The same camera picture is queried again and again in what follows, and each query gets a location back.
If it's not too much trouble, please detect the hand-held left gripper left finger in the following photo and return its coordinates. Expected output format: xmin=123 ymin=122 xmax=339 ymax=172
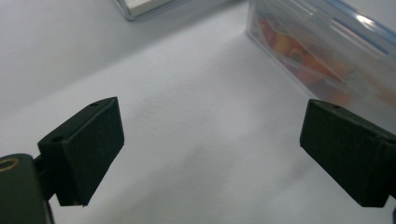
xmin=32 ymin=96 xmax=125 ymax=207

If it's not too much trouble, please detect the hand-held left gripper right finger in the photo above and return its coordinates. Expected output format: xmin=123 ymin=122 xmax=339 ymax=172
xmin=299 ymin=98 xmax=396 ymax=208

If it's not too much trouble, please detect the large clear plastic food container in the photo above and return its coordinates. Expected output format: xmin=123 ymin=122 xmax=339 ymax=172
xmin=246 ymin=0 xmax=396 ymax=134

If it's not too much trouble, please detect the white wire shelf rack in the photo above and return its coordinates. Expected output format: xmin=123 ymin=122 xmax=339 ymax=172
xmin=113 ymin=0 xmax=188 ymax=22

